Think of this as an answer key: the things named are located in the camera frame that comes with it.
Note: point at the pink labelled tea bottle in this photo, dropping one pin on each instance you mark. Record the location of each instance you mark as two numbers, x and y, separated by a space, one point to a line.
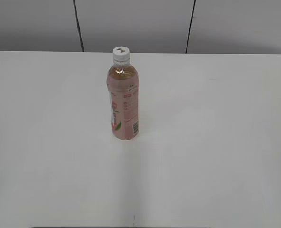
123 86

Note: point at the white bottle cap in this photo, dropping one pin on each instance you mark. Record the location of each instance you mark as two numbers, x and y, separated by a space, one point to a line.
121 54

